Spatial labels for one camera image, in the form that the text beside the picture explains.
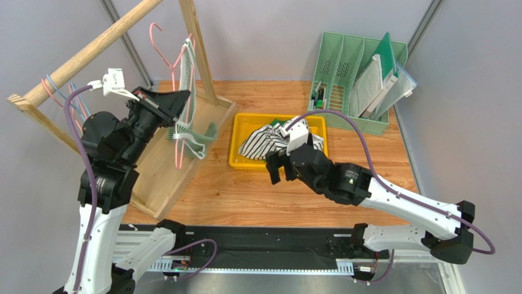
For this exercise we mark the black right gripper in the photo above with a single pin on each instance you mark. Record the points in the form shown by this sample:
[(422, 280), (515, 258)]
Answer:
[(286, 162)]

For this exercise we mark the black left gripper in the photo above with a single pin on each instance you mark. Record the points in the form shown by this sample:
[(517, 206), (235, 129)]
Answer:
[(166, 106)]

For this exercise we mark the black white striped tank top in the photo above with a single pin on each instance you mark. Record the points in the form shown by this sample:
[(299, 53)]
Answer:
[(253, 147)]

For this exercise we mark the green white striped tank top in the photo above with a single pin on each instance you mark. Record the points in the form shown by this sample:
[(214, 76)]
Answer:
[(196, 144)]

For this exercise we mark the pink wire hanger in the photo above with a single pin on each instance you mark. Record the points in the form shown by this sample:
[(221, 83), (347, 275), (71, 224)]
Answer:
[(185, 80), (56, 98)]

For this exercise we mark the blue wire hanger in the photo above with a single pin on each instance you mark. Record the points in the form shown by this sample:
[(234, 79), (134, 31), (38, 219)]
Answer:
[(79, 102)]

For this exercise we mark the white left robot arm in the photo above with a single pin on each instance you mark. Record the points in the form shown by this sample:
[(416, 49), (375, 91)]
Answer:
[(110, 148)]

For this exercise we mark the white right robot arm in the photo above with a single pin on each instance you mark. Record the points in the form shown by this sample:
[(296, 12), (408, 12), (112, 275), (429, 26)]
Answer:
[(442, 229)]

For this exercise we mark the yellow plastic tray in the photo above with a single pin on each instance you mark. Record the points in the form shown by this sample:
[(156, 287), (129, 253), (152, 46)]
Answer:
[(246, 123)]

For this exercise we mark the white pen in organizer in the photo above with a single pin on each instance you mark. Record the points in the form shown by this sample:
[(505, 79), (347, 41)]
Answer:
[(315, 93)]

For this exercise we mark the white mesh document pouch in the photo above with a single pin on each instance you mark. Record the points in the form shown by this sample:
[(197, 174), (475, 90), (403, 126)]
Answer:
[(367, 87)]

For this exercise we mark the green cover book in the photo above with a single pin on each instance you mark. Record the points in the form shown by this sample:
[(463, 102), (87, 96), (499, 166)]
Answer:
[(389, 71)]

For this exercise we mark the clear mesh zip pouch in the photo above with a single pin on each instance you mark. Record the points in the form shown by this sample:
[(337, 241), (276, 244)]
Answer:
[(403, 87)]

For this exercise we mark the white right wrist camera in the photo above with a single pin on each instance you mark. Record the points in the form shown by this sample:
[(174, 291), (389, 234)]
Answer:
[(297, 135)]

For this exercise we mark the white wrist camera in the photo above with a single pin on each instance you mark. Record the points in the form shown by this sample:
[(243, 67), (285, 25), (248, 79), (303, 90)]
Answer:
[(297, 135), (112, 85)]

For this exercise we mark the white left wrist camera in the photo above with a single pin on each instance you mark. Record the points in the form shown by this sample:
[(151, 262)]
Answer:
[(112, 85)]

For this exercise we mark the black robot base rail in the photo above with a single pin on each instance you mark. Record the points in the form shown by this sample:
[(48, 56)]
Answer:
[(263, 250)]

